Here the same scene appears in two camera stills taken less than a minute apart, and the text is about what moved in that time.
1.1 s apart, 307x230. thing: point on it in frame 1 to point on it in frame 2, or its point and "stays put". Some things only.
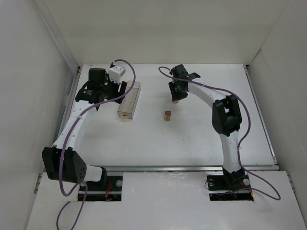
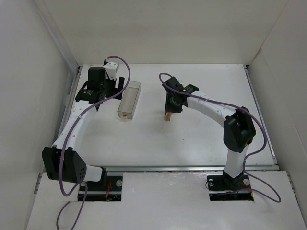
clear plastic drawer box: x=127 y=108 stays put
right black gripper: x=177 y=91 to x=172 y=108
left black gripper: x=118 y=90 stays put
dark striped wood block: x=167 y=115 stays put
